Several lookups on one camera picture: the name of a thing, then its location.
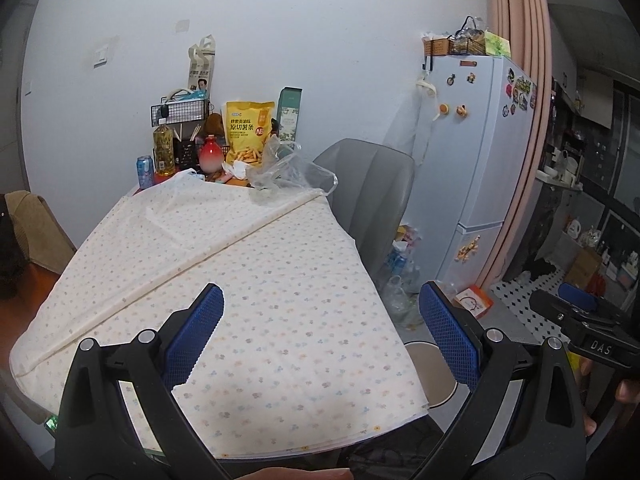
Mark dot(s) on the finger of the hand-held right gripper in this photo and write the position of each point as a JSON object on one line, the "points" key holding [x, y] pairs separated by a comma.
{"points": [[575, 296], [580, 332]]}

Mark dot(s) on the brown upholstered chair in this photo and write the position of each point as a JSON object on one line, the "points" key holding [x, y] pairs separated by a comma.
{"points": [[35, 240]]}

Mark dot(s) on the cooking oil bottle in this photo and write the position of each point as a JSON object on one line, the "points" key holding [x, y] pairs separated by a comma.
{"points": [[164, 152]]}

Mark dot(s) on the black utensil holder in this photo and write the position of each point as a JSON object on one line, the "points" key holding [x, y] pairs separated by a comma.
{"points": [[186, 155]]}

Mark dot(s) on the red and white vase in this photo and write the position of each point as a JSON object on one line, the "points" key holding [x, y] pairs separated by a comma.
{"points": [[211, 157]]}

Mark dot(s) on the pile of plastic bottles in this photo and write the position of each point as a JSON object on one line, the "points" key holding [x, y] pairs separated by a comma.
{"points": [[402, 280]]}

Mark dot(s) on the white wall switch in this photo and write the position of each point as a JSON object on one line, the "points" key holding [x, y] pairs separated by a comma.
{"points": [[100, 56]]}

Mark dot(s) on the printed paper tote bag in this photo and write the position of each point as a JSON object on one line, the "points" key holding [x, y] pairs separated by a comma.
{"points": [[202, 67]]}

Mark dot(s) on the dotted cream tablecloth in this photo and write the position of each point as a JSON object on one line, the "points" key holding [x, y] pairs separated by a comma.
{"points": [[250, 310]]}

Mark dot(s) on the grey chair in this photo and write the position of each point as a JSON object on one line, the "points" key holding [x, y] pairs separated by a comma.
{"points": [[370, 195]]}

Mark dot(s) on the person's left hand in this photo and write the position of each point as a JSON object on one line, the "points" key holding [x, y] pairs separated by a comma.
{"points": [[290, 475]]}

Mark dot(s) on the cardboard box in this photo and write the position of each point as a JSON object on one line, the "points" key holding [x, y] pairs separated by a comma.
{"points": [[582, 270]]}

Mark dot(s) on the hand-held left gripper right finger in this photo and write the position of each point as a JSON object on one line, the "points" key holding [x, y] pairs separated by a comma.
{"points": [[447, 335]]}

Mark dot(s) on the yellow snack bag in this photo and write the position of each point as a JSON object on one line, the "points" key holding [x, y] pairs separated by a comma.
{"points": [[248, 130]]}

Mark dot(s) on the person's right hand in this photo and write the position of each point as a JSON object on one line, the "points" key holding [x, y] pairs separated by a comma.
{"points": [[629, 392]]}

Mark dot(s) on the pink curtain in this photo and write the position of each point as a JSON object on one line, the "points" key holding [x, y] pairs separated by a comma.
{"points": [[520, 110]]}

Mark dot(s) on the clear plastic bag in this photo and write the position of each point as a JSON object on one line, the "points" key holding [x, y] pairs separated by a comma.
{"points": [[285, 175]]}

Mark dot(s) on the green carton box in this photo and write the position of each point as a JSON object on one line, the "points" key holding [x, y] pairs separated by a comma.
{"points": [[289, 115]]}

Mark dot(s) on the beige trash can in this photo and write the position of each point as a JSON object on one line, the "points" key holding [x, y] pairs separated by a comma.
{"points": [[429, 365]]}

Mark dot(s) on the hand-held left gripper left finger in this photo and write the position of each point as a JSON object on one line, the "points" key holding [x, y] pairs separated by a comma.
{"points": [[195, 335]]}

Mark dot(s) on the white fridge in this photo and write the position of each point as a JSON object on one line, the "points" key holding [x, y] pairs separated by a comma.
{"points": [[475, 175]]}

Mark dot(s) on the group of fridge magnets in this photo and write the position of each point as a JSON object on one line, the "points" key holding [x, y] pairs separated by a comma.
{"points": [[520, 90]]}

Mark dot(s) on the orange and white box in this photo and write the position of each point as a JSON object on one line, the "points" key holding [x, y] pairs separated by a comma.
{"points": [[472, 302]]}

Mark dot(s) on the green tissue box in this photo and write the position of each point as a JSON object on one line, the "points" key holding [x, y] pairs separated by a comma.
{"points": [[498, 45]]}

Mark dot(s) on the brown woven basket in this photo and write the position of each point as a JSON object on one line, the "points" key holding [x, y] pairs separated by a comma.
{"points": [[436, 47]]}

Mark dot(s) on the blue drink can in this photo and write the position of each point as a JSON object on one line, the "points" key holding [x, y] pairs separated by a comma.
{"points": [[145, 172]]}

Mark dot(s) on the blue and white tissue pack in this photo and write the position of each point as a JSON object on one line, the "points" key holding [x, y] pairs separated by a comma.
{"points": [[192, 94]]}

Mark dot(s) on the white hanging bag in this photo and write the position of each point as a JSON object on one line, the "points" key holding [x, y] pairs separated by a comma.
{"points": [[426, 97]]}

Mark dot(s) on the white kettle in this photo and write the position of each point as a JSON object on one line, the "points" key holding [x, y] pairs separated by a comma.
{"points": [[570, 167]]}

